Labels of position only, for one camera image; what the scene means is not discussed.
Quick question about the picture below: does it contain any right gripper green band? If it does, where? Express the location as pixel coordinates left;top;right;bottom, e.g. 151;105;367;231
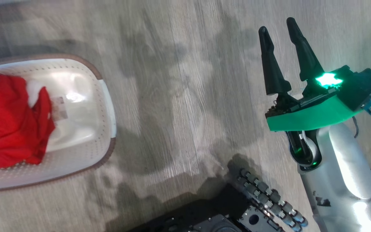
258;17;364;132

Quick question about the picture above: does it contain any white perforated laundry basket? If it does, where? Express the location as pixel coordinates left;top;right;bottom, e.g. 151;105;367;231
0;54;118;192

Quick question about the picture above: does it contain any paper label sticker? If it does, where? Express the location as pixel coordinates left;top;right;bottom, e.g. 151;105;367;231
51;96;69;121

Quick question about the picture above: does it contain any red number 23 jersey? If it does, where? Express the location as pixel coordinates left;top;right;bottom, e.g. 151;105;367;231
0;73;56;169

